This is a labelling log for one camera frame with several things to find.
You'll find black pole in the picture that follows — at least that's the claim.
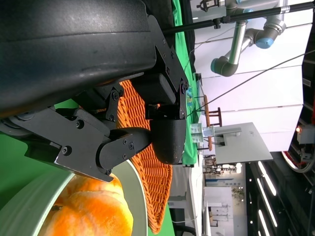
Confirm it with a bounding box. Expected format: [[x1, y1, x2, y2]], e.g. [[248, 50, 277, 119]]
[[162, 6, 315, 35]]

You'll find grey flat monitor panel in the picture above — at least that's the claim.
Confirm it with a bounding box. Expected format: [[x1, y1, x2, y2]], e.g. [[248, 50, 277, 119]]
[[215, 122, 274, 165]]

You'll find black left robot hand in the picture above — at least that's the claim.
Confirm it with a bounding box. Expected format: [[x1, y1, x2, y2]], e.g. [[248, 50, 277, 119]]
[[0, 0, 189, 184]]

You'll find clear plastic container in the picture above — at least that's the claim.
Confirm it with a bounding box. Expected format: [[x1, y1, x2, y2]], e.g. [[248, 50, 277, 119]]
[[202, 125, 217, 138]]

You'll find green cloth with cartoon print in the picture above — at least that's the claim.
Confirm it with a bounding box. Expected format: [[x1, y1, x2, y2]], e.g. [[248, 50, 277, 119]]
[[171, 0, 205, 166]]

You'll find red white curved rail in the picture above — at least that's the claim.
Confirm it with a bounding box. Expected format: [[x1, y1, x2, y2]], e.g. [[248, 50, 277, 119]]
[[282, 149, 315, 173]]

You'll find green tablecloth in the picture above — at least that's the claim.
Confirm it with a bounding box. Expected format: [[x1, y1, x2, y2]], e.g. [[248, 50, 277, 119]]
[[0, 98, 173, 236]]

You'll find brown wooden chair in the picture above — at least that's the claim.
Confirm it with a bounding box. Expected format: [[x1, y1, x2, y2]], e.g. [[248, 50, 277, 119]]
[[203, 95, 223, 151]]

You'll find orange wicker basket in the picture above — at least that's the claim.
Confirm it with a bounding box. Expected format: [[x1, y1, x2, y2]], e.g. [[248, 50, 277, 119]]
[[115, 79, 173, 235]]

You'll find orange striped bread roll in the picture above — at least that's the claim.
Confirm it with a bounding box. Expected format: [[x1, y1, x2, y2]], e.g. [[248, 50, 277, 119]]
[[38, 173, 134, 236]]

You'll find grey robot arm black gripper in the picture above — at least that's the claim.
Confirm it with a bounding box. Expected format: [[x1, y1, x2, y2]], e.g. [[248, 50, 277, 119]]
[[196, 0, 254, 14]]

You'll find thin black taut cable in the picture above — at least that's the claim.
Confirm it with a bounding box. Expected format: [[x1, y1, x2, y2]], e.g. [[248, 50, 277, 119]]
[[186, 48, 315, 118]]

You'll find pale green bowl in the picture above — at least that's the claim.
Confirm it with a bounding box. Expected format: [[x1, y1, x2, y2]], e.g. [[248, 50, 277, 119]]
[[0, 161, 148, 236]]

